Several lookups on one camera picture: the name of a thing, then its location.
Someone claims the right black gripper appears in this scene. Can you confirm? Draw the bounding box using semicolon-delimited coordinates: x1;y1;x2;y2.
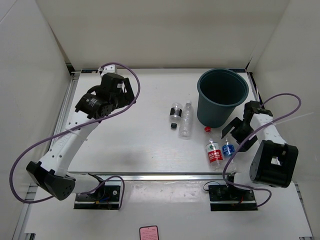
222;117;258;153

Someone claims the blue label plastic bottle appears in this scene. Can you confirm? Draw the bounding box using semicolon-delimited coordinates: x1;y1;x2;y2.
219;133;238;173

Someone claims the red label plastic bottle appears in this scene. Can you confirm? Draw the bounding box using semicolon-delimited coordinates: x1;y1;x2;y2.
204;126;224;171

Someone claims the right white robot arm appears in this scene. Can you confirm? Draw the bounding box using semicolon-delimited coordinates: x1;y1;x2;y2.
222;101;299;200

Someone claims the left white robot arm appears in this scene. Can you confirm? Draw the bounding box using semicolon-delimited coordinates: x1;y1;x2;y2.
26;73;135;201

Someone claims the dark green plastic bin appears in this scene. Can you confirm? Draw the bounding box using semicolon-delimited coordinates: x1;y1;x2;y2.
197;68;249;128

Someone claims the black label plastic bottle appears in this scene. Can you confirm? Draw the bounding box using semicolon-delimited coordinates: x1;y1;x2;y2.
169;102;182;130

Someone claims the clear white cap bottle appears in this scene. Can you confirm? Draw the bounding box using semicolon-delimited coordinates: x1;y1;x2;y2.
178;100;194;139

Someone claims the pink smartphone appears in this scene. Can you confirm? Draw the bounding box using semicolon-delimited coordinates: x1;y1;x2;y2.
139;225;159;240

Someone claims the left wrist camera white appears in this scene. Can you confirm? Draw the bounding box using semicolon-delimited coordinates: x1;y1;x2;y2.
98;64;118;76

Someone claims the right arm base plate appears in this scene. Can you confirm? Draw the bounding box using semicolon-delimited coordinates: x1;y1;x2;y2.
203;181;258;212

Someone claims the aluminium table edge rail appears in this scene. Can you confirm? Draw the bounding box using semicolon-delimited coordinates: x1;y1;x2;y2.
63;171;235;182

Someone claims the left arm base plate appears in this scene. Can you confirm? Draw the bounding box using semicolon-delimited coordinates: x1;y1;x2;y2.
73;174;125;210

